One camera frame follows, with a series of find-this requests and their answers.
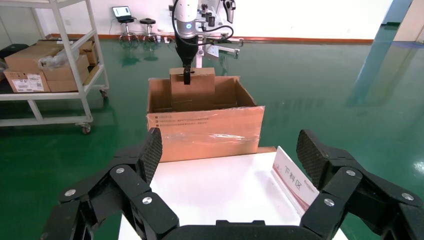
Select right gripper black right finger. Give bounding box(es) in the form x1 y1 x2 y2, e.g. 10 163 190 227
296 129 424 240

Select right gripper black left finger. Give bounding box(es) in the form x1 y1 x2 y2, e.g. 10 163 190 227
41 127 180 240

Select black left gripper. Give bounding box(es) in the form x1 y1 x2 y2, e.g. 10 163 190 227
174 34 200 86

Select small cardboard box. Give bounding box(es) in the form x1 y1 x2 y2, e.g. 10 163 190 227
169 67 216 112

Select large open cardboard box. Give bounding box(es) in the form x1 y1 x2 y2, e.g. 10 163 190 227
146 76 277 163

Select plain cardboard carton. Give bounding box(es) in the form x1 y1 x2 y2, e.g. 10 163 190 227
35 39 99 66
4 44 61 74
42 54 91 93

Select labelled cardboard carton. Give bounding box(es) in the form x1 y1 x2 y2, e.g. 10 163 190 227
3 68 51 94

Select acrylic sign with red print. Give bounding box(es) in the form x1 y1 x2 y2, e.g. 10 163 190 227
270 145 321 218

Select black round stool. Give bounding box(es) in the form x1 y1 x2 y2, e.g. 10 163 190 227
117 16 139 43
139 18 159 43

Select white and black robot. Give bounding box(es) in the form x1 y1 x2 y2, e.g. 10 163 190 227
158 0 246 46

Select open laptop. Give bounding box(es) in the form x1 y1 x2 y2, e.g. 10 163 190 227
111 5 134 20

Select white metal shelf cart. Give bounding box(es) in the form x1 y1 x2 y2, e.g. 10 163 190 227
0 0 110 135

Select clear plastic wrap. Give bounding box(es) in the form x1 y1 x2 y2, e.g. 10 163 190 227
39 47 80 71

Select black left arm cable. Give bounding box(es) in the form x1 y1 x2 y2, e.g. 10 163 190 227
171 0 235 46

